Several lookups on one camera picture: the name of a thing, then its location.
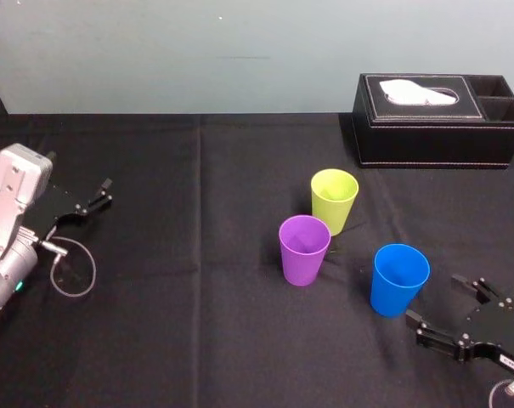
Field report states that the purple plastic cup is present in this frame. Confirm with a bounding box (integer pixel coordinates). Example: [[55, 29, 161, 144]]
[[278, 214, 332, 287]]

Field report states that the thin dark right gripper cable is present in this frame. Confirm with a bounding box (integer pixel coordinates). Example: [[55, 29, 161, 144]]
[[489, 368, 514, 408]]

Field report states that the black table cloth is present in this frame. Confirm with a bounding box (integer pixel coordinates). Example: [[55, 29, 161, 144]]
[[0, 111, 514, 408]]

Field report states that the black leather tissue box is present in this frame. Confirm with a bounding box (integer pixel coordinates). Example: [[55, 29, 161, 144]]
[[350, 72, 514, 171]]

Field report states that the blue plastic cup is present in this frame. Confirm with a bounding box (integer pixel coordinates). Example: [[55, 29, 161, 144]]
[[369, 242, 432, 320]]

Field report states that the green plastic cup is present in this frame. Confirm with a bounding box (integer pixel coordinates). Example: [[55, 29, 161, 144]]
[[310, 167, 360, 238]]

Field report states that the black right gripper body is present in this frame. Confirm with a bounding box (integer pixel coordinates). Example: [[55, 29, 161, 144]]
[[460, 296, 514, 363]]

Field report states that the white tissue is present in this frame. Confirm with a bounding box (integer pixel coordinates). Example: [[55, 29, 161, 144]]
[[378, 79, 460, 107]]

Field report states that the thin dark gripper cable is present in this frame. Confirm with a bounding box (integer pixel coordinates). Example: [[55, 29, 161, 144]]
[[37, 236, 98, 298], [489, 368, 514, 408]]

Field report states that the thin dark left gripper cable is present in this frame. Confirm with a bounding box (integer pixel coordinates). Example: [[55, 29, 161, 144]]
[[37, 236, 98, 298]]

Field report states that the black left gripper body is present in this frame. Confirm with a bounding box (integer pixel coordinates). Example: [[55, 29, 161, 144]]
[[24, 182, 91, 235]]

